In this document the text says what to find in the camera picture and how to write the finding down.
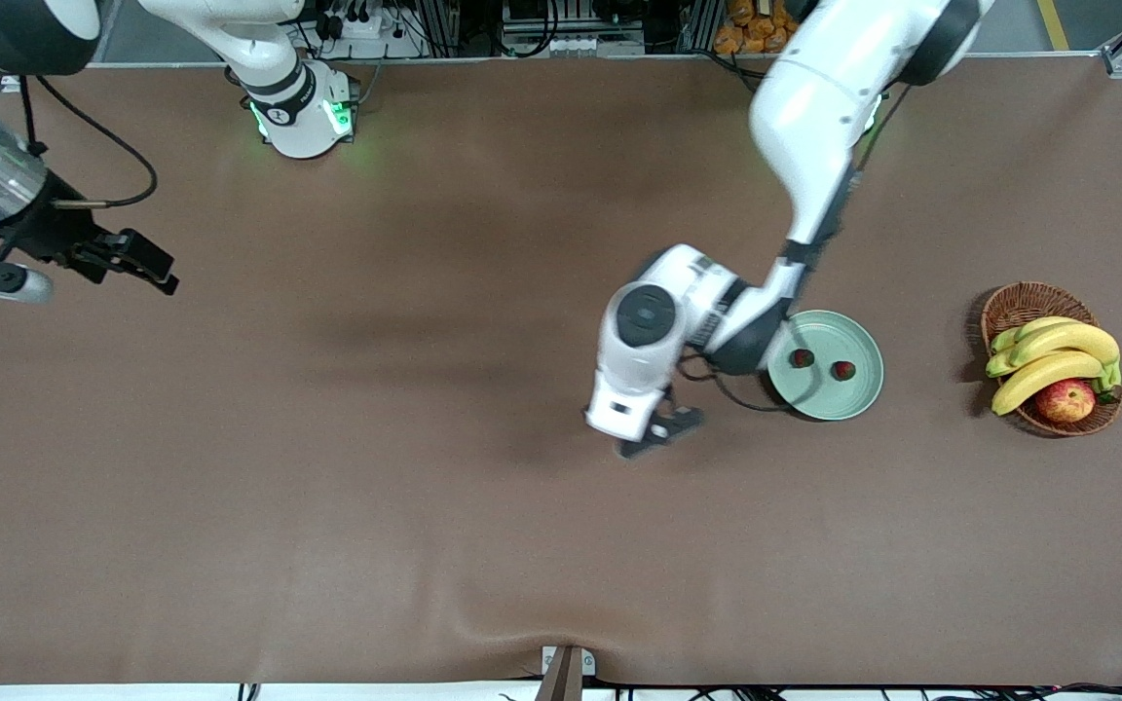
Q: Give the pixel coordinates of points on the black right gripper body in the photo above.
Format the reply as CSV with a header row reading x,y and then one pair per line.
x,y
47,230

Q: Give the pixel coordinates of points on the red strawberry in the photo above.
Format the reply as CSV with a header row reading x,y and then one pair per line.
x,y
802,358
843,370

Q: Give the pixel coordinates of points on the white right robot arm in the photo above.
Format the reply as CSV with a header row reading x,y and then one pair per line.
x,y
279,58

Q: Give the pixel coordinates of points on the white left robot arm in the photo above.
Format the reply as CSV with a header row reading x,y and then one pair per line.
x,y
814,107

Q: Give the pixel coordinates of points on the pale green round plate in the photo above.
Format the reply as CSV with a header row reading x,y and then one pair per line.
x,y
834,399

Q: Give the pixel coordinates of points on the brown table cover mat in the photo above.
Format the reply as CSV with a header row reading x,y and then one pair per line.
x,y
522,535

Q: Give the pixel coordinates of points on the white power strip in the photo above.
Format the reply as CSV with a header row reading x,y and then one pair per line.
x,y
366,34

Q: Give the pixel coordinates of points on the yellow banana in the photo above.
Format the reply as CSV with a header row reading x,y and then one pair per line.
x,y
1038,375
997,365
1067,341
1004,339

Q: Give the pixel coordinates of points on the orange bread rolls pile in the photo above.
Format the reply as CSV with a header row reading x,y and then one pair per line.
x,y
746,29

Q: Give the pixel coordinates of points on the brown wicker basket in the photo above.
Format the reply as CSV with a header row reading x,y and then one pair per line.
x,y
1024,302

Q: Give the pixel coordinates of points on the red yellow apple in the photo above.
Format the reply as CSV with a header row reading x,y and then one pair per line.
x,y
1065,400

